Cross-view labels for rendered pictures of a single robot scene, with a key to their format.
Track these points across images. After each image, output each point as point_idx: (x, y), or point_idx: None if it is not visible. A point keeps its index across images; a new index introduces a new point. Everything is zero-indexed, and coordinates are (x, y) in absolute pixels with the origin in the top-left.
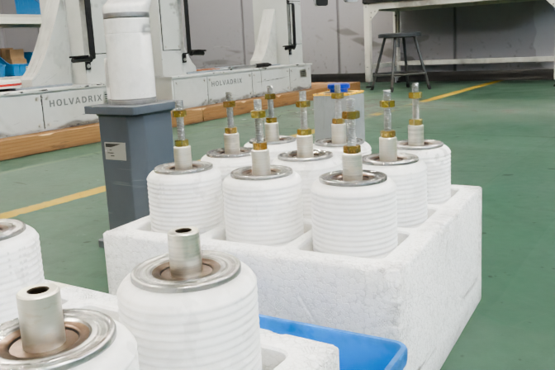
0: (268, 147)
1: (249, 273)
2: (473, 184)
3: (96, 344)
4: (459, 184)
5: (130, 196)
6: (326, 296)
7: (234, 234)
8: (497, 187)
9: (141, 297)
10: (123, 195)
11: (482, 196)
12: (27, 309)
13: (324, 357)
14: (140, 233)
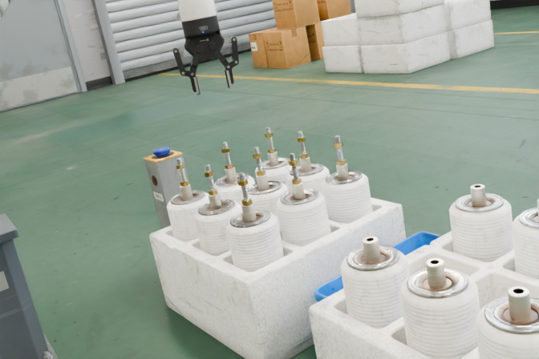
0: (204, 200)
1: None
2: (115, 211)
3: None
4: (107, 215)
5: (21, 321)
6: (378, 235)
7: (314, 235)
8: (134, 205)
9: (502, 210)
10: (11, 324)
11: (145, 213)
12: None
13: None
14: (266, 268)
